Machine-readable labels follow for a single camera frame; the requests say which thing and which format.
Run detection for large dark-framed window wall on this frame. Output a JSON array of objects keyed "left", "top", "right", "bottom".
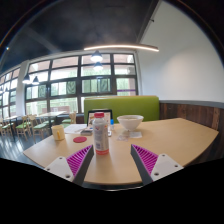
[{"left": 0, "top": 53, "right": 139, "bottom": 118}]

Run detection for clear plastic packet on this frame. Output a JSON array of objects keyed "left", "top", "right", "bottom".
[{"left": 117, "top": 130, "right": 143, "bottom": 141}]

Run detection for white ceramic bowl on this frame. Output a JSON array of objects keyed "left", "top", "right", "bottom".
[{"left": 116, "top": 114, "right": 145, "bottom": 132}]

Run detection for green upholstered bench backrest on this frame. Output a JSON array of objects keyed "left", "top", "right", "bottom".
[{"left": 83, "top": 95, "right": 161, "bottom": 124}]

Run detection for clear red-capped drink bottle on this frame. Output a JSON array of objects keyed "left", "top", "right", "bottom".
[{"left": 92, "top": 112, "right": 110, "bottom": 156}]

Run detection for group of pendant lamps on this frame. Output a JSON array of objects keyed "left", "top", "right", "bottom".
[{"left": 21, "top": 49, "right": 105, "bottom": 85}]

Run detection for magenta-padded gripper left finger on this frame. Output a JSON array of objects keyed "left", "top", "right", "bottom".
[{"left": 43, "top": 144, "right": 95, "bottom": 186}]

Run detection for white paper sheets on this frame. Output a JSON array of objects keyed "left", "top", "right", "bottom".
[{"left": 63, "top": 123, "right": 88, "bottom": 135}]

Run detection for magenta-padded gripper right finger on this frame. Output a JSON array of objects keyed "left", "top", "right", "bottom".
[{"left": 130, "top": 143, "right": 185, "bottom": 186}]

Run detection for flat round red coaster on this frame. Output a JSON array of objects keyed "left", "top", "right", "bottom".
[{"left": 72, "top": 136, "right": 88, "bottom": 144}]

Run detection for light wooden dining table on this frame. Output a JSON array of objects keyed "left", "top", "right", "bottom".
[{"left": 36, "top": 111, "right": 66, "bottom": 118}]

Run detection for wooden chairs with green seats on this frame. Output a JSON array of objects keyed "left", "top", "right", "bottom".
[{"left": 0, "top": 112, "right": 78, "bottom": 139}]

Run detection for pale yellow cup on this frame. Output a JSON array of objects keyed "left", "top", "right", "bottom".
[{"left": 50, "top": 124, "right": 66, "bottom": 141}]

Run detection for small dark phone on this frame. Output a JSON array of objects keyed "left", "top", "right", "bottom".
[{"left": 80, "top": 128, "right": 94, "bottom": 136}]

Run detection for curved linear ceiling light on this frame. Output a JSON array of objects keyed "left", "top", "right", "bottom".
[{"left": 83, "top": 43, "right": 160, "bottom": 53}]

